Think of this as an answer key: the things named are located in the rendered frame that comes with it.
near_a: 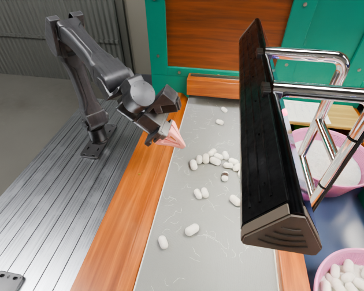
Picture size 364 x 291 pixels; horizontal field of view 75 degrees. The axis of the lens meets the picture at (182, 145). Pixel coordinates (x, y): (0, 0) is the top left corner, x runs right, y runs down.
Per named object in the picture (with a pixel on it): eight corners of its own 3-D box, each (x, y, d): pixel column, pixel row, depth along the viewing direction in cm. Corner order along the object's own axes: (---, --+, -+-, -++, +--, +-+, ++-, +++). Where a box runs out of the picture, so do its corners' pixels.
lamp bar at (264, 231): (240, 245, 26) (253, 209, 21) (238, 43, 71) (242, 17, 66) (316, 258, 25) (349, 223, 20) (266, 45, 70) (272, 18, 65)
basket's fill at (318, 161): (288, 193, 75) (293, 182, 71) (278, 145, 91) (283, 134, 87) (365, 204, 72) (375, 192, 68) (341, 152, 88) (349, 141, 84)
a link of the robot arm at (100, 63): (136, 71, 57) (71, 1, 66) (103, 83, 53) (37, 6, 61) (133, 104, 67) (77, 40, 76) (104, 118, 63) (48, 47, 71)
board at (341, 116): (268, 122, 88) (270, 119, 87) (265, 100, 99) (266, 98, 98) (365, 131, 84) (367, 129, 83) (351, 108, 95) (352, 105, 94)
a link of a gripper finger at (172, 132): (195, 130, 67) (169, 109, 64) (190, 146, 62) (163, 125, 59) (179, 141, 71) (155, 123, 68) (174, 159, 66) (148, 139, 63)
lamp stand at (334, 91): (226, 234, 66) (265, 88, 35) (228, 178, 80) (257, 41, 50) (299, 245, 63) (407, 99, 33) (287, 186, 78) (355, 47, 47)
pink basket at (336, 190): (329, 222, 68) (344, 202, 62) (259, 164, 85) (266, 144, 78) (377, 182, 79) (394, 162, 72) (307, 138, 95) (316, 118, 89)
